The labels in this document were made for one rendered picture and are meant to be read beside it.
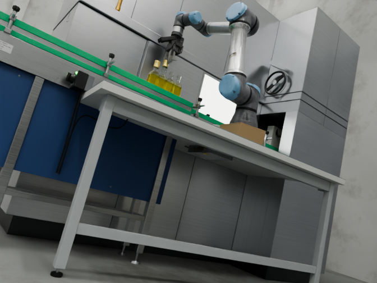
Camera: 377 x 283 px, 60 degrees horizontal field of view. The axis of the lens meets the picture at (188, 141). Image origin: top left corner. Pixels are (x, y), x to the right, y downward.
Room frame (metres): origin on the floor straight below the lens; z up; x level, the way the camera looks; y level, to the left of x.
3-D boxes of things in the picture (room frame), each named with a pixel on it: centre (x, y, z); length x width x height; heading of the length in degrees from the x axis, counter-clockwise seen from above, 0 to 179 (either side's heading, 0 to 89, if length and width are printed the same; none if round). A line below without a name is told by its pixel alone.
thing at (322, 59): (2.70, -0.92, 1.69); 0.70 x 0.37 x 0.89; 124
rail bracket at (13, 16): (1.32, 0.85, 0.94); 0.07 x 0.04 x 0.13; 34
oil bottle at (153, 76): (1.90, 0.30, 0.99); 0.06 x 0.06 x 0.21; 35
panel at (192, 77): (2.25, 0.04, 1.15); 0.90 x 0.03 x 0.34; 124
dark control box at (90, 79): (1.49, 0.55, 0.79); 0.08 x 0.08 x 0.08; 34
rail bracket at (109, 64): (1.58, 0.48, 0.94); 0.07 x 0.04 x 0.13; 34
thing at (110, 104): (1.68, -0.27, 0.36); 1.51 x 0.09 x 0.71; 120
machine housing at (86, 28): (2.70, 0.07, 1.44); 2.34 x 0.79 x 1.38; 124
